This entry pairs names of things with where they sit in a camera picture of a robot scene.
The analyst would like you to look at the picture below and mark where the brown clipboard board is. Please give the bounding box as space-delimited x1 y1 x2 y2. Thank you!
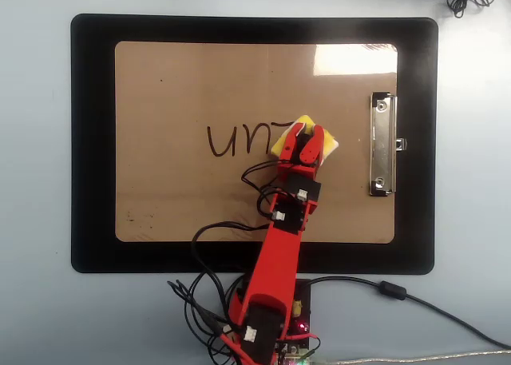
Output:
114 41 399 245

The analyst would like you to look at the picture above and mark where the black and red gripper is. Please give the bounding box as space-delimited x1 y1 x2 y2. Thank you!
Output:
277 123 325 203

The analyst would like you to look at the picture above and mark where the black power cable with ferrite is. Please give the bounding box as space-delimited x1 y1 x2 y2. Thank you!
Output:
297 276 511 350

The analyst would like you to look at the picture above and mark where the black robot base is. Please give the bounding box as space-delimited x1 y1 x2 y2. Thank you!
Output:
233 277 313 348

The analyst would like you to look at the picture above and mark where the black servo wire bundle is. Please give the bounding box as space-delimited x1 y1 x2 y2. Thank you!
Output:
167 159 289 364

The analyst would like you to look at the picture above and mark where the silver metal clipboard clip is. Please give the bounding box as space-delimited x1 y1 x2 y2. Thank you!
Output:
367 91 409 198

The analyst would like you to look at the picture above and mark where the red wire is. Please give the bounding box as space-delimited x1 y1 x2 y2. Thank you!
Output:
217 331 320 365

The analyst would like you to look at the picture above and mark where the silver braided USB cable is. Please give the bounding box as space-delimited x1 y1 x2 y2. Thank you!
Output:
309 349 511 365

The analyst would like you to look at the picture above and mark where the motor controller circuit board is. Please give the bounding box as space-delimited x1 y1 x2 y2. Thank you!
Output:
277 319 319 365

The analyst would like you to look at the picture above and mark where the yellow sponge with black knob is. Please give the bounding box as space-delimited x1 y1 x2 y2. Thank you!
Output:
270 114 341 167

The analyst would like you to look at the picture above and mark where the black desk mat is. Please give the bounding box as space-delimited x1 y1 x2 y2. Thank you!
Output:
70 13 439 275

